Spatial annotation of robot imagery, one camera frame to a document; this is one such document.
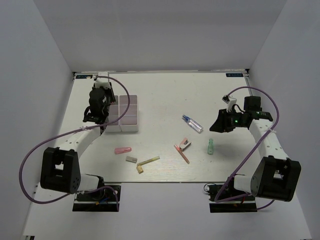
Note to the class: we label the left corner label sticker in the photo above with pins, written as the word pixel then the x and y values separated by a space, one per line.
pixel 84 76

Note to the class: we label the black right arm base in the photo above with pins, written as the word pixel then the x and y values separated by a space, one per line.
pixel 230 201

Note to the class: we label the white left organizer tray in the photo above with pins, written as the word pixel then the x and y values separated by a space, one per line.
pixel 113 115

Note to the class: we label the blue capped spray bottle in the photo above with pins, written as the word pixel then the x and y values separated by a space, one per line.
pixel 193 124

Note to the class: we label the grey eraser block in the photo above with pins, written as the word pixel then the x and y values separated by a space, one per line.
pixel 131 159

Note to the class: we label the white right organizer tray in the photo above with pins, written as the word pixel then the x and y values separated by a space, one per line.
pixel 130 121

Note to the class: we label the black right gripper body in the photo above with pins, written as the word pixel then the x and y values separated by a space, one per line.
pixel 230 120

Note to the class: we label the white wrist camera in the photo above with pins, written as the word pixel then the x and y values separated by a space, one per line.
pixel 100 80
pixel 230 101

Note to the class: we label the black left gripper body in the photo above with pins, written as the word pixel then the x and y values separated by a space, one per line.
pixel 110 95

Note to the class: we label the pink lead refill tube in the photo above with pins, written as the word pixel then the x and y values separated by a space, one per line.
pixel 181 153

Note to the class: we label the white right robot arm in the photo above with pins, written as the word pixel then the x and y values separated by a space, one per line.
pixel 276 176

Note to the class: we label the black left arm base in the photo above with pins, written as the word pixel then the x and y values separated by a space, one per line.
pixel 101 201

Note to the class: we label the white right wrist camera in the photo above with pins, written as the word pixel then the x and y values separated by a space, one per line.
pixel 230 101

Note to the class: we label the corner label sticker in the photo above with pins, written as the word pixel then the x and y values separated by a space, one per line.
pixel 234 75
pixel 84 76

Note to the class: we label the pink transparent case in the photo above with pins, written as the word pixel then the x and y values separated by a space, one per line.
pixel 122 150

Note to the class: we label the right corner label sticker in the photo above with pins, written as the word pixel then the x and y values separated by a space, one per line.
pixel 234 75

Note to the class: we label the white organizer tray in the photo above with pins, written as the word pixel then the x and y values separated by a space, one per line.
pixel 130 121
pixel 113 115

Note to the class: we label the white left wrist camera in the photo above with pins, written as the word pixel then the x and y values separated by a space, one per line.
pixel 100 80

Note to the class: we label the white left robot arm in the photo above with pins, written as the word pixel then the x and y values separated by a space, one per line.
pixel 60 169

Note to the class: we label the green transparent glue tube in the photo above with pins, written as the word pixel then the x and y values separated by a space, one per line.
pixel 210 147

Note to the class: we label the yellow lead refill tube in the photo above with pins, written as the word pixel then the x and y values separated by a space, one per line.
pixel 148 161

